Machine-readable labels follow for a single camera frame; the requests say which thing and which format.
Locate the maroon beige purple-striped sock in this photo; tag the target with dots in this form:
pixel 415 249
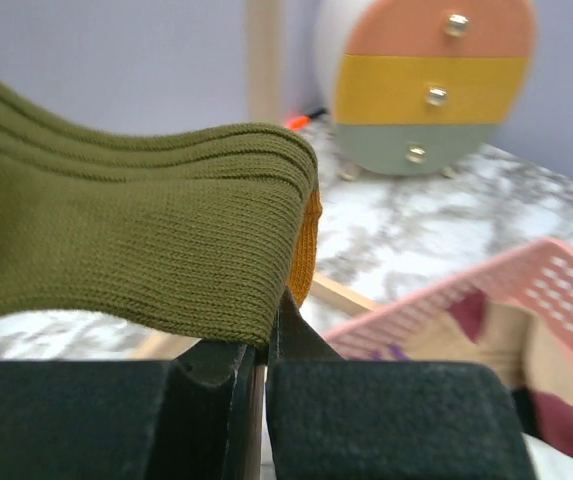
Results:
pixel 514 342

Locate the orange marker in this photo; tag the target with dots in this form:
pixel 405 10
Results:
pixel 300 122

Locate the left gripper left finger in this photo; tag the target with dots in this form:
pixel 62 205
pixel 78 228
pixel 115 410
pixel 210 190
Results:
pixel 186 418

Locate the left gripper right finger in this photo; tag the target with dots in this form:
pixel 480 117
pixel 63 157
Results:
pixel 342 408

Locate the olive striped sock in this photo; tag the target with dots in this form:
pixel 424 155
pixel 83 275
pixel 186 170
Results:
pixel 197 234

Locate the white sock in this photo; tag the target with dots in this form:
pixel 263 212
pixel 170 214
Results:
pixel 548 463

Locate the wooden clothes rack frame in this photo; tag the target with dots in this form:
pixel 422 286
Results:
pixel 264 62

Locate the white round drawer cabinet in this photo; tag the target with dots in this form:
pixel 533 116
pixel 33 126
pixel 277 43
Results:
pixel 413 86

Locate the pink plastic basket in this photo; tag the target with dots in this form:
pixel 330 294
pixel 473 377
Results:
pixel 538 276

